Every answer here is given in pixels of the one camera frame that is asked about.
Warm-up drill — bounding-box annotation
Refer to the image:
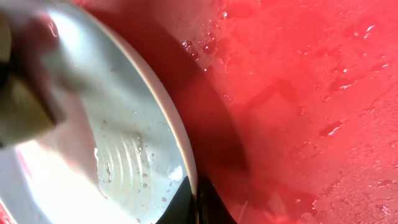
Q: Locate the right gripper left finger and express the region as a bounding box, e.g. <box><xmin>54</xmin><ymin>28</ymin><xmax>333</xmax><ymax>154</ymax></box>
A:
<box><xmin>156</xmin><ymin>177</ymin><xmax>195</xmax><ymax>224</ymax></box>

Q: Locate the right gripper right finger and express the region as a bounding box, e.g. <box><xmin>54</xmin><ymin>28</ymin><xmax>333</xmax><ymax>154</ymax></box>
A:
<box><xmin>198</xmin><ymin>177</ymin><xmax>237</xmax><ymax>224</ymax></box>

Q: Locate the white plate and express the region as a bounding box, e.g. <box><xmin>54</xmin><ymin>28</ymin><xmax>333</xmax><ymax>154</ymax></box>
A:
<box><xmin>1</xmin><ymin>1</ymin><xmax>198</xmax><ymax>223</ymax></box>

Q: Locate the green yellow sponge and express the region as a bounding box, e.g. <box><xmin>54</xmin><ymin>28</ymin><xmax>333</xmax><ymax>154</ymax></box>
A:
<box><xmin>1</xmin><ymin>13</ymin><xmax>62</xmax><ymax>149</ymax></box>

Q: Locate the red plastic tray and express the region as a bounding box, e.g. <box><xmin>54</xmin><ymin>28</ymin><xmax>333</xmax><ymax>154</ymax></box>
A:
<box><xmin>78</xmin><ymin>0</ymin><xmax>397</xmax><ymax>223</ymax></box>

